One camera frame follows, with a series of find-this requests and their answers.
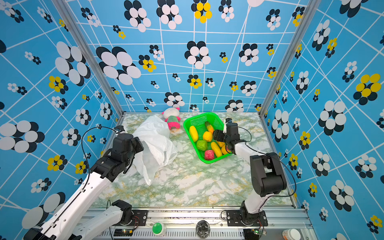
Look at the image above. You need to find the yellow red peach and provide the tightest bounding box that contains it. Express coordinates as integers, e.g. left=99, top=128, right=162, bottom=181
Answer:
left=221, top=145, right=232, bottom=155

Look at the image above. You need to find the long yellow fruit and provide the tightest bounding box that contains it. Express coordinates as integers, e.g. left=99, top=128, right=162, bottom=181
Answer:
left=211, top=142, right=223, bottom=158

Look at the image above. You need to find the green orange mango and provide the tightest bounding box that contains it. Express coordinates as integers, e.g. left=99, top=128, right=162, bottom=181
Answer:
left=205, top=121, right=214, bottom=134

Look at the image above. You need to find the small yellow fruit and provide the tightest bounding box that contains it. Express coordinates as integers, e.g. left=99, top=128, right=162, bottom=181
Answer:
left=203, top=131, right=213, bottom=142

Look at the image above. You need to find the red lychee fruit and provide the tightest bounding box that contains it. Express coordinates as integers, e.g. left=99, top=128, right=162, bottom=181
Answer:
left=204, top=150, right=215, bottom=161

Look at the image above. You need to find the green lime fruit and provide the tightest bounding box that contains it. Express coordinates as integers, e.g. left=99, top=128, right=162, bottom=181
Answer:
left=196, top=140, right=208, bottom=151

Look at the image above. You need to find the white plastic bag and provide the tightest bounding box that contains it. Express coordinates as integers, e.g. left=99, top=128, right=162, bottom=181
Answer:
left=133, top=116, right=178, bottom=186

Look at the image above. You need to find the yellow lemon fruit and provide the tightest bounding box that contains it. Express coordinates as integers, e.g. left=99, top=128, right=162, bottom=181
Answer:
left=189, top=126, right=199, bottom=143

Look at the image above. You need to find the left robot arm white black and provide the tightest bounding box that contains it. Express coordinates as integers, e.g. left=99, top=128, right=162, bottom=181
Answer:
left=23, top=133, right=144, bottom=240

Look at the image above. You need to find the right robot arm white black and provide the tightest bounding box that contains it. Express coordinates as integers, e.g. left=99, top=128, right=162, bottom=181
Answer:
left=214, top=118, right=287, bottom=219

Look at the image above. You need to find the green plastic mesh basket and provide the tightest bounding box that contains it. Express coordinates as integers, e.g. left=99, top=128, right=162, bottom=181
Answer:
left=184, top=113, right=230, bottom=164

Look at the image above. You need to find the pink white plush toy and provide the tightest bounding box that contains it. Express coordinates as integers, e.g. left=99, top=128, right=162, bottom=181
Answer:
left=162, top=107, right=181, bottom=130

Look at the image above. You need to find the green push button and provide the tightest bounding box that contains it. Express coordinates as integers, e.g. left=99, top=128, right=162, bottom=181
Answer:
left=152, top=222, right=167, bottom=237

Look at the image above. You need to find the round silver knob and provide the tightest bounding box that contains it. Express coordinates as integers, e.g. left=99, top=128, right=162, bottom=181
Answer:
left=196, top=220, right=211, bottom=239

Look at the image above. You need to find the white orange container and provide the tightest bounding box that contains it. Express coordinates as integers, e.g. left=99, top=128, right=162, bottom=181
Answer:
left=282, top=229, right=301, bottom=240

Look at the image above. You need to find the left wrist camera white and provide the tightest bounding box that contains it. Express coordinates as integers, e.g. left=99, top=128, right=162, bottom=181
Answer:
left=114, top=125, right=125, bottom=135

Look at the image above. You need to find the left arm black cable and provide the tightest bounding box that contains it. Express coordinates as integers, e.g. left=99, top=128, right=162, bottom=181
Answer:
left=80, top=125, right=118, bottom=205

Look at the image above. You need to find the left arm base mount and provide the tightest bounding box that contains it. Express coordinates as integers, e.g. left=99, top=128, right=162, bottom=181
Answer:
left=112, top=200, right=148, bottom=228

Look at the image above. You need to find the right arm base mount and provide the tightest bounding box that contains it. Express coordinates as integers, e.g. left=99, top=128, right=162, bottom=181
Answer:
left=226, top=201, right=268, bottom=227

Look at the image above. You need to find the aluminium front rail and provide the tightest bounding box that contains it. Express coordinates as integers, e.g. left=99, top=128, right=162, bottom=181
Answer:
left=93, top=207, right=317, bottom=240

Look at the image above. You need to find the aluminium frame post right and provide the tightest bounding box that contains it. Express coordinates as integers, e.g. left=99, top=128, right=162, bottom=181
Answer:
left=260, top=0, right=321, bottom=117

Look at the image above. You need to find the aluminium frame post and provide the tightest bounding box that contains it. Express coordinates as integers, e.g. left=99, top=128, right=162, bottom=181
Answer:
left=52, top=1, right=124, bottom=118
left=260, top=0, right=321, bottom=117

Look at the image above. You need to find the aluminium frame post left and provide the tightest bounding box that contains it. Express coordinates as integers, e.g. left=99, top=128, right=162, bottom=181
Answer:
left=52, top=1, right=124, bottom=118

